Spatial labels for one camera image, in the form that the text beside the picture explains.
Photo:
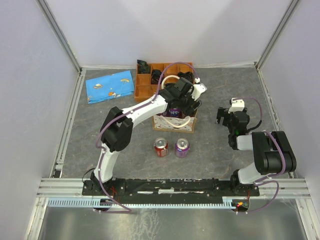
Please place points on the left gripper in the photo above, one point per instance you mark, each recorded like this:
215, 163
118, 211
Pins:
189, 110

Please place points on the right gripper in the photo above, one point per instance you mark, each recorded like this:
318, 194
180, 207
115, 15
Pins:
223, 113

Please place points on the purple soda can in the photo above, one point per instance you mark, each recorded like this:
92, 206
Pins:
182, 147
174, 113

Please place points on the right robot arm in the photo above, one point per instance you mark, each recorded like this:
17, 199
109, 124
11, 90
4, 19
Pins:
272, 152

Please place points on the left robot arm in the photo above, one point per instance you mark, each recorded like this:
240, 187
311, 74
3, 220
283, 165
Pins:
116, 131

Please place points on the canvas tote bag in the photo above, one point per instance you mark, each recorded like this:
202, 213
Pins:
183, 124

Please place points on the rolled dark tie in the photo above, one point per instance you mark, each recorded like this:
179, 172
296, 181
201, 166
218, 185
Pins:
155, 76

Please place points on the wooden compartment tray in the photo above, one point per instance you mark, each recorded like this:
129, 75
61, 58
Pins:
143, 87

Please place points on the blue space-print cloth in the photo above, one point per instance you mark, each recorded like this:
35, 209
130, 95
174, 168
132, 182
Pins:
109, 87

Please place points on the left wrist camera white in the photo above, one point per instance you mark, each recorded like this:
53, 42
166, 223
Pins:
198, 88

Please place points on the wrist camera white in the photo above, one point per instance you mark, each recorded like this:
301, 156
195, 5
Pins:
198, 88
236, 105

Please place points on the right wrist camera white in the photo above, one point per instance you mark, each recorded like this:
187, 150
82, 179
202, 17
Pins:
236, 105

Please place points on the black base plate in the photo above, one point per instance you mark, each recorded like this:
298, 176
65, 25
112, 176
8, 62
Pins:
176, 191

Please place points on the aluminium frame rail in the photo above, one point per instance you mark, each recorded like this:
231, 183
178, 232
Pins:
289, 188

